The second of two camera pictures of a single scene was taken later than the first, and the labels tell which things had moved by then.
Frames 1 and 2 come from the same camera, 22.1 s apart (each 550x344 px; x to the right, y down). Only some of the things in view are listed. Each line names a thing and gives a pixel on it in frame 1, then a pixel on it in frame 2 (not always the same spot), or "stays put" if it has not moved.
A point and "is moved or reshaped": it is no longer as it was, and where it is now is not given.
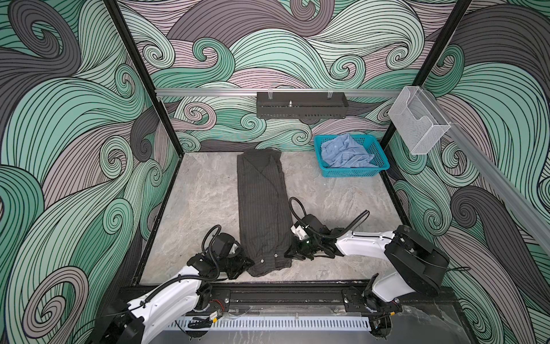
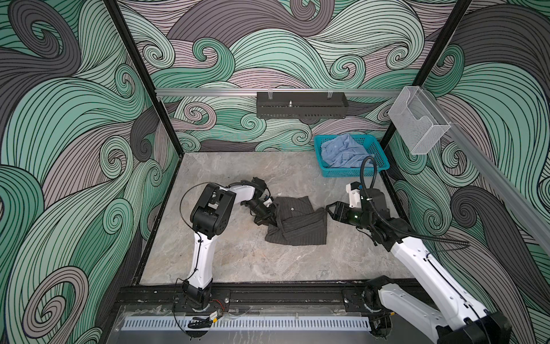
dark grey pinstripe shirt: x=263 y=213 is moved or reshaped
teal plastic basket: x=350 y=155 stays put
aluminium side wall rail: x=525 y=208 stays put
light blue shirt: x=343 y=151 stays put
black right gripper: x=294 y=251 → x=343 y=208
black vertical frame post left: x=145 y=69 stays put
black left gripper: x=243 y=263 → x=266 y=219
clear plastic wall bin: x=419 y=120 stays put
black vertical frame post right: x=395 y=142 stays put
